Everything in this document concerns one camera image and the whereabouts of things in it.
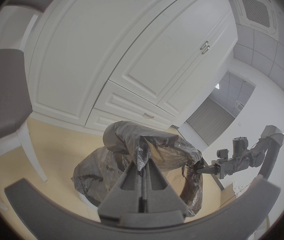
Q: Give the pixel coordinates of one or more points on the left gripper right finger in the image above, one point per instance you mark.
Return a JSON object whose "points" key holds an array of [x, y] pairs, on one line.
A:
{"points": [[172, 199]]}

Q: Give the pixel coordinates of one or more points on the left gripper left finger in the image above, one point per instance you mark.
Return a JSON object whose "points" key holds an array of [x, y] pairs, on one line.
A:
{"points": [[114, 199]]}

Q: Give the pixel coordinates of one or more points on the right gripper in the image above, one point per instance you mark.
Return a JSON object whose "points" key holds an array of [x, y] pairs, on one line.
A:
{"points": [[218, 169]]}

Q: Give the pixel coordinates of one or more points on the black plastic bag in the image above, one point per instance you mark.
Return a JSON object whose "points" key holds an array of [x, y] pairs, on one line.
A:
{"points": [[99, 169]]}

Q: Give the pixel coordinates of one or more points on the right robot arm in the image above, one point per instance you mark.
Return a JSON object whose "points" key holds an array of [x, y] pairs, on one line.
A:
{"points": [[254, 157]]}

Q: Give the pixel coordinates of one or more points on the white trash bin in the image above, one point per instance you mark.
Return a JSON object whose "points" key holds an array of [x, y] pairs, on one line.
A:
{"points": [[86, 200]]}

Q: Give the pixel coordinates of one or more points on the grey curtain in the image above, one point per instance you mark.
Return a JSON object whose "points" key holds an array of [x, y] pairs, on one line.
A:
{"points": [[209, 121]]}

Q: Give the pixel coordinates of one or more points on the square ceiling light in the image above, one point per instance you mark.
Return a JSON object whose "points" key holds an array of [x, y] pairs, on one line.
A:
{"points": [[217, 86]]}

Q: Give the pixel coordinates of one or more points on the white chair grey cushions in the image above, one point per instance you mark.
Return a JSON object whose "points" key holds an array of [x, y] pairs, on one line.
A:
{"points": [[1, 96]]}

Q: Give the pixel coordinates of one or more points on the white wardrobe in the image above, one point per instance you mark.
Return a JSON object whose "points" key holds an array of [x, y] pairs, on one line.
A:
{"points": [[106, 46]]}

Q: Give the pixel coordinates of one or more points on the ceiling air conditioner vent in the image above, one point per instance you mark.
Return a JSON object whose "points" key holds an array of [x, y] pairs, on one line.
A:
{"points": [[254, 9]]}

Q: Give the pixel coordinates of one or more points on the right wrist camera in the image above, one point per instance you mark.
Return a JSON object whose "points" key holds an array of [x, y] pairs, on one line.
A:
{"points": [[222, 154]]}

